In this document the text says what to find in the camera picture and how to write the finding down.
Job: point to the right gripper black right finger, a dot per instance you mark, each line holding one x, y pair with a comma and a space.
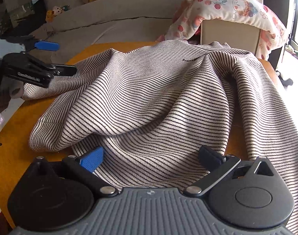
219, 166

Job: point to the left hand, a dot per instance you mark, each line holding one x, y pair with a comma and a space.
10, 89

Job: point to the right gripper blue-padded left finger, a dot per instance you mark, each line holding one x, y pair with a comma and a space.
81, 169

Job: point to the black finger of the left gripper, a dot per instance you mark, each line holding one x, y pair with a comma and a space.
62, 70

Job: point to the floral cherry print blanket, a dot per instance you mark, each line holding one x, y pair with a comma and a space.
189, 19

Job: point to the striped beige knit garment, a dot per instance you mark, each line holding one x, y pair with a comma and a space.
151, 109

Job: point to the beige cardboard box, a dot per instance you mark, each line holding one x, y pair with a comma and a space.
236, 35

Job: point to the yellow plush toy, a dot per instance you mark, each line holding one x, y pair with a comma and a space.
51, 14

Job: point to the black glass cabinet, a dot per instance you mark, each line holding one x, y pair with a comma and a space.
21, 17

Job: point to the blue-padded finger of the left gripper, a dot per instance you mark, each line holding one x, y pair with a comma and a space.
30, 43

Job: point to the grey covered sofa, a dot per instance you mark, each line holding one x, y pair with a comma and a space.
104, 21

